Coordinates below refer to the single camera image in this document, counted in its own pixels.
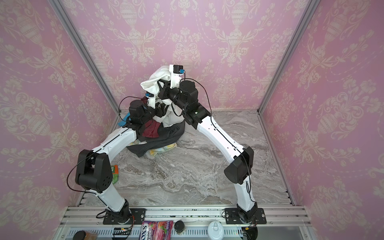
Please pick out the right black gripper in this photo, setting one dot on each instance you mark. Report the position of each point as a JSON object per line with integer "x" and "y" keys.
{"x": 165, "y": 91}

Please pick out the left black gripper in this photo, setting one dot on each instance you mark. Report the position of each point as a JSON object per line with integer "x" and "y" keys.
{"x": 160, "y": 111}

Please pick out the white cloth garment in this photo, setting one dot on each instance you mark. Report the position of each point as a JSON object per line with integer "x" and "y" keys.
{"x": 165, "y": 76}

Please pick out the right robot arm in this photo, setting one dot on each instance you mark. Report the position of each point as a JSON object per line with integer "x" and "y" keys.
{"x": 240, "y": 159}

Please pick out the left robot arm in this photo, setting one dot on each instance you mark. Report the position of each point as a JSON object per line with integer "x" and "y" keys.
{"x": 93, "y": 170}

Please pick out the pastel tie-dye cloth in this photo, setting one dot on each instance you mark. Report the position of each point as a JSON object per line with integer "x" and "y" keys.
{"x": 162, "y": 149}

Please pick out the maroon shirt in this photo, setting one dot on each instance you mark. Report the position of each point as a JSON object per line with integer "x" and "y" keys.
{"x": 149, "y": 126}

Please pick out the dark grey jeans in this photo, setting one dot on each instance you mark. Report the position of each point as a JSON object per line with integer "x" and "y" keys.
{"x": 166, "y": 136}

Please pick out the teal blue shirt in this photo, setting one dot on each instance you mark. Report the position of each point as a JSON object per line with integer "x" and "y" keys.
{"x": 123, "y": 122}

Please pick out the green snack packet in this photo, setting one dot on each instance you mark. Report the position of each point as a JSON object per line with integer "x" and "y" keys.
{"x": 115, "y": 173}

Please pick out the black round knob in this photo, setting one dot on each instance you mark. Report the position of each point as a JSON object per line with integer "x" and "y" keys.
{"x": 179, "y": 227}

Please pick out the pink candy bag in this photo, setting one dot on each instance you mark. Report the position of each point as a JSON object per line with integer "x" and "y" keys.
{"x": 156, "y": 230}

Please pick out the brown bottle with black cap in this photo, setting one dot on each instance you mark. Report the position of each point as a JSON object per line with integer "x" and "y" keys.
{"x": 84, "y": 235}

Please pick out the black round object right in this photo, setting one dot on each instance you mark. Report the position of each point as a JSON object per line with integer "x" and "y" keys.
{"x": 250, "y": 233}

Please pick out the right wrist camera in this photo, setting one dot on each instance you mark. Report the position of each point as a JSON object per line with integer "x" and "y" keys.
{"x": 176, "y": 71}

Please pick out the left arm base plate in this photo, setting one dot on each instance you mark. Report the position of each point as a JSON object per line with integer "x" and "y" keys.
{"x": 134, "y": 216}

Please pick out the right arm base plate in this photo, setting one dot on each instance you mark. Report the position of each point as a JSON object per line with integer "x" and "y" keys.
{"x": 235, "y": 216}

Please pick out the left corner aluminium post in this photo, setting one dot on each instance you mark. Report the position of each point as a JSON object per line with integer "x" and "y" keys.
{"x": 75, "y": 36}

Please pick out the corner aluminium post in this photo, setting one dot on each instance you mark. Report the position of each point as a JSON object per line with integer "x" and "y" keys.
{"x": 295, "y": 39}
{"x": 75, "y": 36}

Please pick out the front aluminium rail frame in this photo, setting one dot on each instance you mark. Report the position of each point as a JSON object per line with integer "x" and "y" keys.
{"x": 273, "y": 222}

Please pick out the right corner aluminium post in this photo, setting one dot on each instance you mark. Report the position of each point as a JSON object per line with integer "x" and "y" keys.
{"x": 295, "y": 39}

